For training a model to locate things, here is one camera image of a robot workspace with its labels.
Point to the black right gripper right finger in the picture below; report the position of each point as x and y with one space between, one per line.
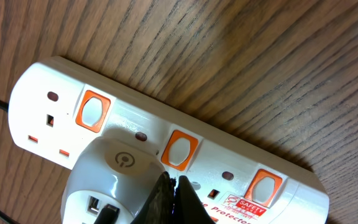
188 208

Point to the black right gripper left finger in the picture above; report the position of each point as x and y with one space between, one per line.
158 207

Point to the white charger plug adapter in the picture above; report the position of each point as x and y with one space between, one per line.
109 172

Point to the white power strip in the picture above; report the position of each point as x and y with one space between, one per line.
58 107

